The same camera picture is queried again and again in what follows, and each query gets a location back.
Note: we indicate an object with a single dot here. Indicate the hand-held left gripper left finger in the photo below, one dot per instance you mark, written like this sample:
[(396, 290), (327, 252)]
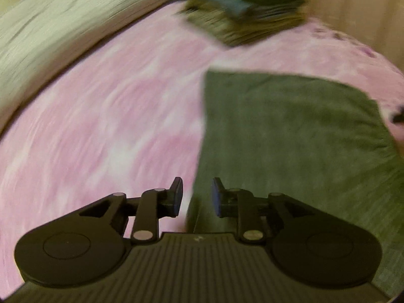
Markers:
[(177, 195)]

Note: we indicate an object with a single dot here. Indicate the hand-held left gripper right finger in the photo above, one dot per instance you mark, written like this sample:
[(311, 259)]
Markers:
[(217, 195)]

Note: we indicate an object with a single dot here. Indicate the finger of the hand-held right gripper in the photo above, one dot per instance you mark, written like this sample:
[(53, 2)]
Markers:
[(398, 113)]

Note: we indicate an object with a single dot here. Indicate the pink floral blanket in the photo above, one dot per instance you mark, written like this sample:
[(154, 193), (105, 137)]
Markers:
[(110, 132)]

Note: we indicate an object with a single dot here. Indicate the brown garment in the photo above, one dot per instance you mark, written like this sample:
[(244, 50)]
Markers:
[(252, 31)]

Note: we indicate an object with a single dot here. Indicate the blue-grey garment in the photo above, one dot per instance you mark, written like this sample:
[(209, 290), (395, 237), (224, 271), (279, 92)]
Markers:
[(221, 0)]

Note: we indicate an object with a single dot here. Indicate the white duvet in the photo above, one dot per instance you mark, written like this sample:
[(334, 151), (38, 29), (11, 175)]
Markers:
[(63, 22)]

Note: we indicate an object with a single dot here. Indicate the grey plaid garment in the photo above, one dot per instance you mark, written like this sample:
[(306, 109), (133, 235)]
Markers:
[(284, 132)]

